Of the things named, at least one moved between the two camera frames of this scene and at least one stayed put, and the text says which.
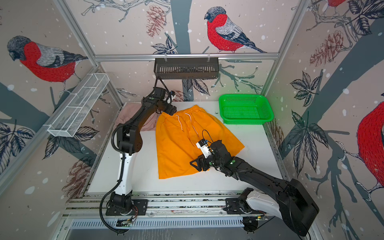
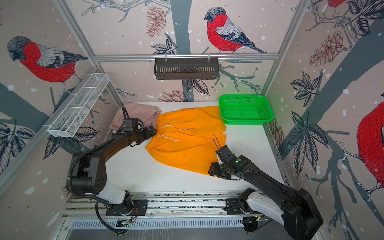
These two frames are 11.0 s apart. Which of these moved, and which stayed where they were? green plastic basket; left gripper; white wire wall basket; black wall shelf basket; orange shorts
Moved: orange shorts; left gripper
Stayed: white wire wall basket; black wall shelf basket; green plastic basket
